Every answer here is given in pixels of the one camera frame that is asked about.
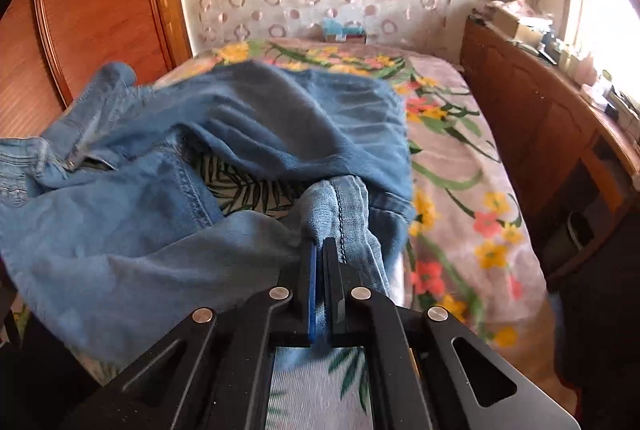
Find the clutter on dresser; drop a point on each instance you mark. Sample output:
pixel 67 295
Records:
pixel 575 54

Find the blue box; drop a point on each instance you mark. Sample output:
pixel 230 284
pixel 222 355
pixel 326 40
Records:
pixel 340 30

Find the floral blanket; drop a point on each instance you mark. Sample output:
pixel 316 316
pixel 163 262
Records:
pixel 450 190

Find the bright window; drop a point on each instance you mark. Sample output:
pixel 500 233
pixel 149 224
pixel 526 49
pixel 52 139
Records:
pixel 605 19

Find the wooden dresser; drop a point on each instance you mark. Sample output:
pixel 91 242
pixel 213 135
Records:
pixel 525 109

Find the palm leaf print cloth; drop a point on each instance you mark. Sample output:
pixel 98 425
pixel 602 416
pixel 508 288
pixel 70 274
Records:
pixel 240 190

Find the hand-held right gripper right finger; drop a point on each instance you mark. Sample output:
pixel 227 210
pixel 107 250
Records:
pixel 331 290

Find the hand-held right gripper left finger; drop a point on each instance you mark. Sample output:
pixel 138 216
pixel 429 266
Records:
pixel 314 300

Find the blue denim pants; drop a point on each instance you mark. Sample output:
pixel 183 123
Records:
pixel 150 220

